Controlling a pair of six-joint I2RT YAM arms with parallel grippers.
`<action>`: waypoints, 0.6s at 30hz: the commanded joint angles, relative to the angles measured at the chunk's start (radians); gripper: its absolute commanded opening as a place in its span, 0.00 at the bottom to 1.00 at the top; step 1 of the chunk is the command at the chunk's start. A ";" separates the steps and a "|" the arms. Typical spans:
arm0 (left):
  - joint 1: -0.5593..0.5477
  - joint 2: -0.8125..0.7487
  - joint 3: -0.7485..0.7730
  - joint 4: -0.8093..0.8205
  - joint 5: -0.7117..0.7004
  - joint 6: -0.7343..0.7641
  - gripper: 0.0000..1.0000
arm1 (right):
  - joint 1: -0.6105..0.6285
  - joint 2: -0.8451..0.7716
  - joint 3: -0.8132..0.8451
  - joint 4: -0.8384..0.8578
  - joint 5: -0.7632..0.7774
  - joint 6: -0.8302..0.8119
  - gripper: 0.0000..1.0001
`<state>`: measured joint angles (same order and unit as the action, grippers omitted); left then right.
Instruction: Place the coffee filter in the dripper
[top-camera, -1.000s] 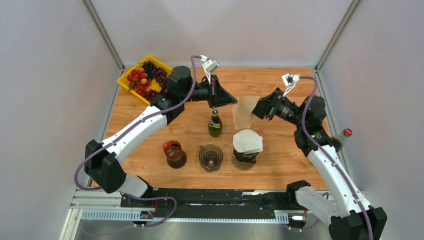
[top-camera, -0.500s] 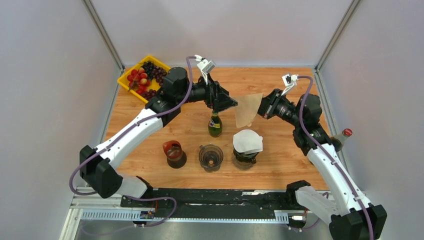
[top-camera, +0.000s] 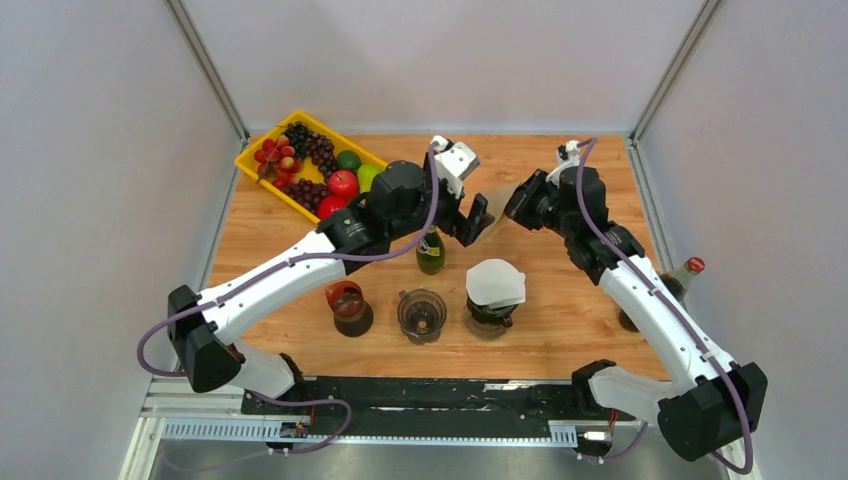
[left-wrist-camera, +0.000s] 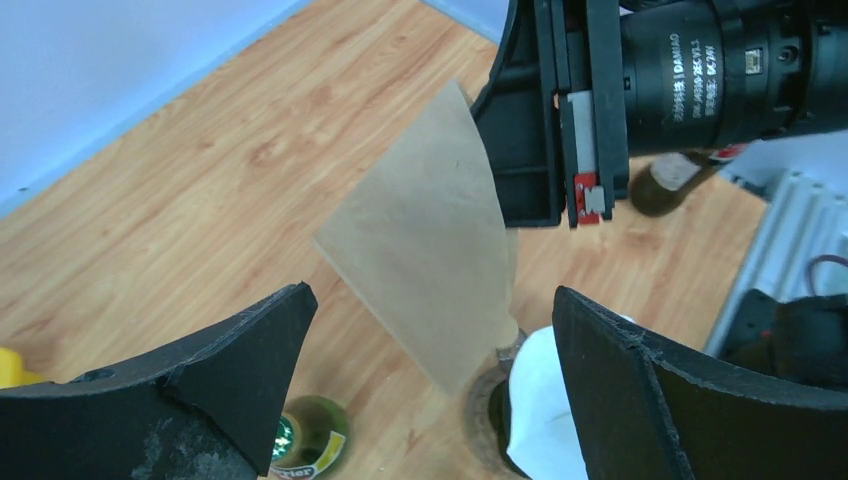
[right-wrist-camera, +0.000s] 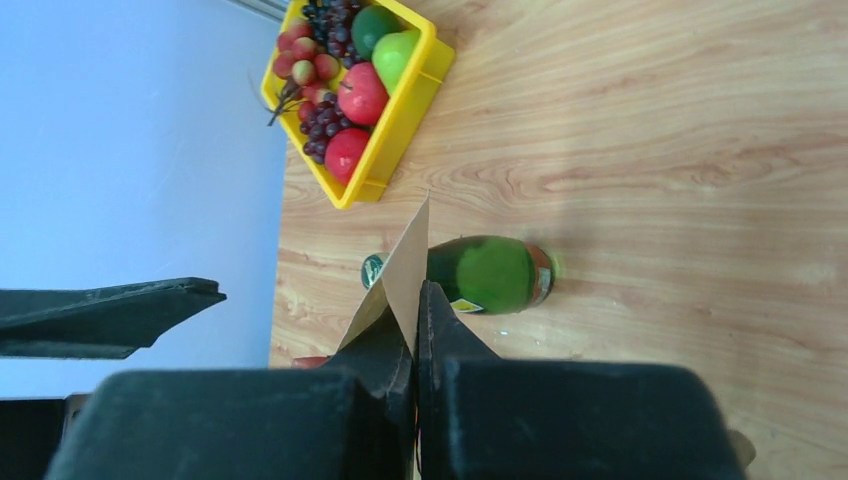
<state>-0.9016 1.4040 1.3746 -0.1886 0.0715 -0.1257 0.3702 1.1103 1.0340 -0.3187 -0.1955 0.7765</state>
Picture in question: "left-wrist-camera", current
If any green glass Perrier bottle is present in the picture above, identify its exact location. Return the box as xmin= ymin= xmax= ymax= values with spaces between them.
xmin=268 ymin=395 xmax=351 ymax=479

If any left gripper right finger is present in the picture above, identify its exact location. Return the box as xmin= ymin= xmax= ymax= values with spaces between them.
xmin=552 ymin=287 xmax=847 ymax=479

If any white paper coffee filter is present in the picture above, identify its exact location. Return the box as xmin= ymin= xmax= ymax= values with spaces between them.
xmin=506 ymin=315 xmax=637 ymax=480

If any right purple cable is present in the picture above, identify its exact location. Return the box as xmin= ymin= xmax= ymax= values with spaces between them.
xmin=805 ymin=254 xmax=848 ymax=296

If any red capped soda bottle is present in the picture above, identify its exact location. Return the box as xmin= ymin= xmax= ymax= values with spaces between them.
xmin=629 ymin=143 xmax=750 ymax=218

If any brown paper coffee filter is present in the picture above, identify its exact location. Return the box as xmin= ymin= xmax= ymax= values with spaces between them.
xmin=314 ymin=81 xmax=518 ymax=395

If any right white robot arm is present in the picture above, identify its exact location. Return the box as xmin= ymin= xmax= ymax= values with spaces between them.
xmin=471 ymin=1 xmax=847 ymax=228

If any yellow plastic fruit tray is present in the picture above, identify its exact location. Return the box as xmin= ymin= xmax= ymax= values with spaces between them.
xmin=0 ymin=347 xmax=45 ymax=389

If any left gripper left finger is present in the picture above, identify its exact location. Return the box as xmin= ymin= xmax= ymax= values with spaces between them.
xmin=1 ymin=283 xmax=318 ymax=479

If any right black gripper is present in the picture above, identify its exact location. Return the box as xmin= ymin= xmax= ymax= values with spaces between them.
xmin=471 ymin=1 xmax=630 ymax=228

